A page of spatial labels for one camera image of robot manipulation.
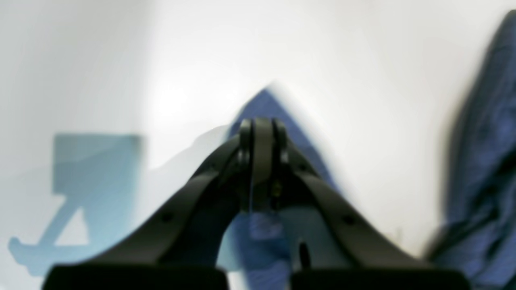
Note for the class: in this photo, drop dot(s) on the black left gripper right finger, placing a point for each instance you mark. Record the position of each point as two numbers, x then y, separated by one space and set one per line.
332 246

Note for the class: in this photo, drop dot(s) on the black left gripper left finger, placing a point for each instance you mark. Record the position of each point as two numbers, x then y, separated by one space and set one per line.
177 247

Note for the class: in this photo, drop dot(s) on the dark blue t-shirt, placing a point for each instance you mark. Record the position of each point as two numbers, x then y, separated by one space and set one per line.
478 237

